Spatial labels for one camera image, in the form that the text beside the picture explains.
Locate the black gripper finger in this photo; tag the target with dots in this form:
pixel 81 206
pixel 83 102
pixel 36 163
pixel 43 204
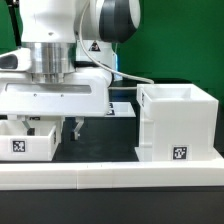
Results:
pixel 25 122
pixel 75 134

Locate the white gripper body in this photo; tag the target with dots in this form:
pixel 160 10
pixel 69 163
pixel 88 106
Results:
pixel 83 93

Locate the white front drawer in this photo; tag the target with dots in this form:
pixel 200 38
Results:
pixel 17 145

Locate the white drawer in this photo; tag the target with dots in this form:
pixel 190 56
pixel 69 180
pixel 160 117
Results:
pixel 17 145
pixel 36 118

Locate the white drawer cabinet box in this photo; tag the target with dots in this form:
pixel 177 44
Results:
pixel 177 123

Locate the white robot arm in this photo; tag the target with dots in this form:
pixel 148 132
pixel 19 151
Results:
pixel 40 78

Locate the white marker tag sheet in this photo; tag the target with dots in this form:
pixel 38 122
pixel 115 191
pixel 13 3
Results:
pixel 120 109

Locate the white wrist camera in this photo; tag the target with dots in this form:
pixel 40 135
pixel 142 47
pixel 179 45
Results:
pixel 17 60

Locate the white L-shaped fence wall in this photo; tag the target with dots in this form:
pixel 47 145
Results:
pixel 37 176

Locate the black camera stand pole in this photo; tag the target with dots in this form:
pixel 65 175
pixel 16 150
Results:
pixel 12 5

